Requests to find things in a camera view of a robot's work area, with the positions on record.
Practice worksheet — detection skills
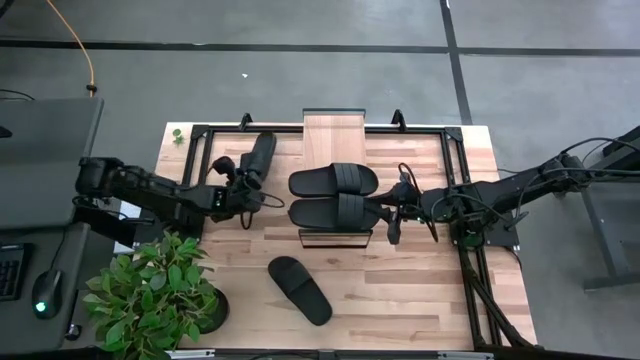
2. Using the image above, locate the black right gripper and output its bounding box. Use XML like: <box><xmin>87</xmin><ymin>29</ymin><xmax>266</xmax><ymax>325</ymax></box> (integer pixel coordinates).
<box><xmin>368</xmin><ymin>184</ymin><xmax>424</xmax><ymax>246</ymax></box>

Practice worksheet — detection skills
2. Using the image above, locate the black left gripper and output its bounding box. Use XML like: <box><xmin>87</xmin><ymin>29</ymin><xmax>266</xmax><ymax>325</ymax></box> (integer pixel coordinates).
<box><xmin>210</xmin><ymin>155</ymin><xmax>265</xmax><ymax>221</ymax></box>

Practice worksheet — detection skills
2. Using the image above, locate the black rubber slide sandal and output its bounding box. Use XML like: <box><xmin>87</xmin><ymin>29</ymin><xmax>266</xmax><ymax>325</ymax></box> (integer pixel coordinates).
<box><xmin>239</xmin><ymin>131</ymin><xmax>278</xmax><ymax>176</ymax></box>
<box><xmin>288</xmin><ymin>162</ymin><xmax>380</xmax><ymax>199</ymax></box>
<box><xmin>267</xmin><ymin>255</ymin><xmax>334</xmax><ymax>327</ymax></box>
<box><xmin>288</xmin><ymin>193</ymin><xmax>389</xmax><ymax>232</ymax></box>

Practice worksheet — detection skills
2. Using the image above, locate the black plant pot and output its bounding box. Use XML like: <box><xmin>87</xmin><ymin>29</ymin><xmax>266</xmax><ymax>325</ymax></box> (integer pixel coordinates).
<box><xmin>197</xmin><ymin>287</ymin><xmax>231</xmax><ymax>335</ymax></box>

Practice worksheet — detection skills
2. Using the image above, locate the green leafy plant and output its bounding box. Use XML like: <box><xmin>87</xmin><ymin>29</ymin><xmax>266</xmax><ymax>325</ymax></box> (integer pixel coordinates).
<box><xmin>82</xmin><ymin>230</ymin><xmax>221</xmax><ymax>360</ymax></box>

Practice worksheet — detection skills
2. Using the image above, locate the silver metal bar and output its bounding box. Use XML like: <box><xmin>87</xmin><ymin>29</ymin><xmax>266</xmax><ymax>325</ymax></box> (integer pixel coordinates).
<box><xmin>167</xmin><ymin>348</ymin><xmax>216</xmax><ymax>360</ymax></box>
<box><xmin>437</xmin><ymin>351</ymin><xmax>494</xmax><ymax>360</ymax></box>

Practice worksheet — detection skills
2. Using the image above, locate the grey desk panel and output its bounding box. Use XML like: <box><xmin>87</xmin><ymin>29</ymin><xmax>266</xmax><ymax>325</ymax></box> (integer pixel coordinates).
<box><xmin>0</xmin><ymin>97</ymin><xmax>105</xmax><ymax>231</ymax></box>

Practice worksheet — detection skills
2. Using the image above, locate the grey metal stand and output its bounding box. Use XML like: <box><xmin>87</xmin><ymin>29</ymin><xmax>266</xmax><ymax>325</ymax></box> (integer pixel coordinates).
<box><xmin>579</xmin><ymin>124</ymin><xmax>640</xmax><ymax>291</ymax></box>

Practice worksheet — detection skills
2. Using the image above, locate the black computer mouse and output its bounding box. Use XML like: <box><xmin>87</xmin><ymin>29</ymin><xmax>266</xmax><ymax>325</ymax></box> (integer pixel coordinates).
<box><xmin>30</xmin><ymin>269</ymin><xmax>65</xmax><ymax>320</ymax></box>

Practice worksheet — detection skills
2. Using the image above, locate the black keyboard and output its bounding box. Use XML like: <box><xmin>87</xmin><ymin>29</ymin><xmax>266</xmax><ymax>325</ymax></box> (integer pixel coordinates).
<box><xmin>0</xmin><ymin>243</ymin><xmax>29</xmax><ymax>302</ymax></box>

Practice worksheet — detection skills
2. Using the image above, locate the dark grey desk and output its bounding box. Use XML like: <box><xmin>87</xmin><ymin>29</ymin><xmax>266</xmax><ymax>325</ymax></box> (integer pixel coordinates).
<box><xmin>0</xmin><ymin>222</ymin><xmax>116</xmax><ymax>357</ymax></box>

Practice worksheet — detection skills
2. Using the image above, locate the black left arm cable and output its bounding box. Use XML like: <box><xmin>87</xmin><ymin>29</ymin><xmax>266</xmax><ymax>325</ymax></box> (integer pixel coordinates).
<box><xmin>238</xmin><ymin>192</ymin><xmax>286</xmax><ymax>231</ymax></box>

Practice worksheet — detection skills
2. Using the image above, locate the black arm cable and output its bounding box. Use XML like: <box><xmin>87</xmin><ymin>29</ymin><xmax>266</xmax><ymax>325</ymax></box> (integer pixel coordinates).
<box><xmin>499</xmin><ymin>135</ymin><xmax>640</xmax><ymax>221</ymax></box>
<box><xmin>238</xmin><ymin>192</ymin><xmax>286</xmax><ymax>231</ymax></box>

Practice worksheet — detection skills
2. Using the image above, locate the black aluminium table frame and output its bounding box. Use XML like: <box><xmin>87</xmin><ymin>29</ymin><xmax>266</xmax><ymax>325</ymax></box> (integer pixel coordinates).
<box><xmin>182</xmin><ymin>122</ymin><xmax>536</xmax><ymax>350</ymax></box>

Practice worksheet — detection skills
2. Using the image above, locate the wooden shelf with black frame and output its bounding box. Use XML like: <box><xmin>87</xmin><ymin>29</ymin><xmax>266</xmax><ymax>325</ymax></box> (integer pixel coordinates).
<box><xmin>298</xmin><ymin>107</ymin><xmax>375</xmax><ymax>250</ymax></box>

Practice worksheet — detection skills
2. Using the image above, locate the yellow cable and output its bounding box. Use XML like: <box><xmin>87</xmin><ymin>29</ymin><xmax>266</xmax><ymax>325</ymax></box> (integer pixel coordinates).
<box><xmin>45</xmin><ymin>0</ymin><xmax>97</xmax><ymax>99</ymax></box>

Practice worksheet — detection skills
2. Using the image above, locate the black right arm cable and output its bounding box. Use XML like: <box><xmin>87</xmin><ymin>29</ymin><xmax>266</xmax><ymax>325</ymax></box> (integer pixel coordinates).
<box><xmin>499</xmin><ymin>135</ymin><xmax>640</xmax><ymax>221</ymax></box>

